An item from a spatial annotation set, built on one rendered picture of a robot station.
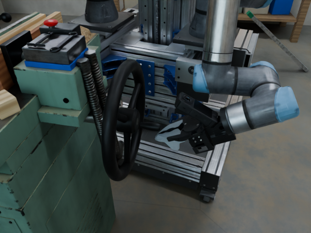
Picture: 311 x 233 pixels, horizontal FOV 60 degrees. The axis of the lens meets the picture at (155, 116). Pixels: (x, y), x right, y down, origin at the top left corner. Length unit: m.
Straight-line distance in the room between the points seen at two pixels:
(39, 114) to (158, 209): 0.96
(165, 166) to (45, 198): 0.78
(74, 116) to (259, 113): 0.41
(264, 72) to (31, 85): 0.55
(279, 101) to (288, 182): 1.11
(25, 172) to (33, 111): 0.13
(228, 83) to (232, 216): 0.90
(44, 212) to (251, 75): 0.61
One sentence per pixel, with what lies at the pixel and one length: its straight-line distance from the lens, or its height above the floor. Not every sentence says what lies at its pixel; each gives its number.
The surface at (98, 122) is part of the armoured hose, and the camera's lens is 0.66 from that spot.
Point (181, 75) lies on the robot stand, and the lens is 1.04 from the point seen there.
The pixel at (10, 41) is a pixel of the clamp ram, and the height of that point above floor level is 0.99.
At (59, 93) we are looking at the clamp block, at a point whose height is 0.91.
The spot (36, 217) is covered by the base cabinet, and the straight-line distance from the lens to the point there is 0.73.
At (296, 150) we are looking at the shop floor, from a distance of 1.95.
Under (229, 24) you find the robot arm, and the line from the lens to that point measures 0.69.
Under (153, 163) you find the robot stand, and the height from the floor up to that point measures 0.18.
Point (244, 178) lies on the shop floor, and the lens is 1.65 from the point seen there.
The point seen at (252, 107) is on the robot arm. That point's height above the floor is 0.85.
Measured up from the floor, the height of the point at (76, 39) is 1.00.
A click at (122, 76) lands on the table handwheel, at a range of 0.55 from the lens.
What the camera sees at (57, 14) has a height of 0.94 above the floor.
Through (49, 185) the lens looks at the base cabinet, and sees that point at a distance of 0.74.
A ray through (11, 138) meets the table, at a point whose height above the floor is 0.87.
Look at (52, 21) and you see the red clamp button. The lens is 0.65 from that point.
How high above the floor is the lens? 1.21
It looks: 38 degrees down
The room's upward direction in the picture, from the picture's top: straight up
